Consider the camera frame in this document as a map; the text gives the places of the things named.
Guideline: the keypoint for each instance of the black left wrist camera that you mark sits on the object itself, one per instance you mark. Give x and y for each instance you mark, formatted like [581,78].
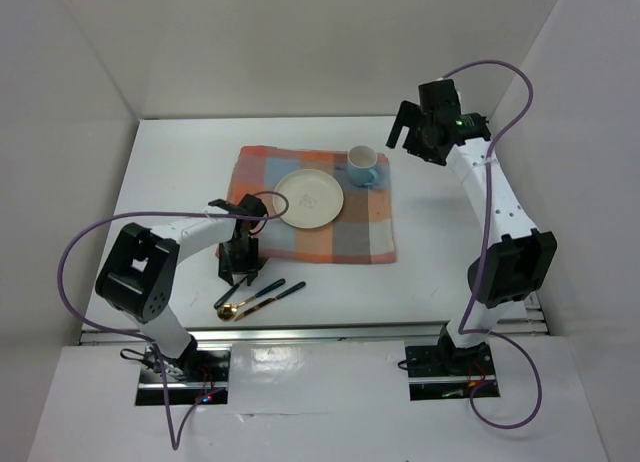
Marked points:
[251,207]

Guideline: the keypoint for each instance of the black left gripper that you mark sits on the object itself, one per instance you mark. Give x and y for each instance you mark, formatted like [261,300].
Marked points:
[247,265]

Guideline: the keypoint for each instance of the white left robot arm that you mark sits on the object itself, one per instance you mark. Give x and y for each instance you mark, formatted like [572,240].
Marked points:
[138,275]

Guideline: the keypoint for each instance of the aluminium front table rail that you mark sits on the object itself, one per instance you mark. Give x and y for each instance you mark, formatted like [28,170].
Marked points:
[359,332]

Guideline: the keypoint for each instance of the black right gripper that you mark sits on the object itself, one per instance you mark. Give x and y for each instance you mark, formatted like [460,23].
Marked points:
[410,115]

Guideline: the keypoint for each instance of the checked orange blue placemat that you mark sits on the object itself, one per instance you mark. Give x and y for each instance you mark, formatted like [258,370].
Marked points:
[361,234]

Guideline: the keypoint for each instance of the gold spoon dark handle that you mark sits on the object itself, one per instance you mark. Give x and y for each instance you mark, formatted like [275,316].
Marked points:
[227,312]

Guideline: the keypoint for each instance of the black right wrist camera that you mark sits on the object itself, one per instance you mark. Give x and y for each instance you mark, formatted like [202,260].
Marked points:
[442,94]

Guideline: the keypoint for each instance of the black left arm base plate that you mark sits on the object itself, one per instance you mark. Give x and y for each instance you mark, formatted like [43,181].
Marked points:
[203,366]

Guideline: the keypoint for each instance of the light blue mug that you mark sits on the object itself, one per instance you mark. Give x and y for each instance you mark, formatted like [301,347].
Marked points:
[362,166]

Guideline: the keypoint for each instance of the gold knife dark handle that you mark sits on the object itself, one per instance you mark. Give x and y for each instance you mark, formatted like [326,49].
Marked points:
[295,288]

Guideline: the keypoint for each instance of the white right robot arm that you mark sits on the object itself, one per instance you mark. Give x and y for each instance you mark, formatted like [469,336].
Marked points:
[454,335]

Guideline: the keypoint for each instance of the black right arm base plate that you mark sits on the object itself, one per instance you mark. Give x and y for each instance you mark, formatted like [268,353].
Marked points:
[432,363]

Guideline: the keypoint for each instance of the cream ceramic plate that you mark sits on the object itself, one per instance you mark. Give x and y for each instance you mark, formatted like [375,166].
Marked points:
[315,199]

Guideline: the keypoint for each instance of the gold fork dark handle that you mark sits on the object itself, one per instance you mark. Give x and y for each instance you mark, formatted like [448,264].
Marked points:
[229,293]

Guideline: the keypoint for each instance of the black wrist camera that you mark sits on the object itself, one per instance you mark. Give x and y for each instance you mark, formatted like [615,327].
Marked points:
[251,207]
[442,94]

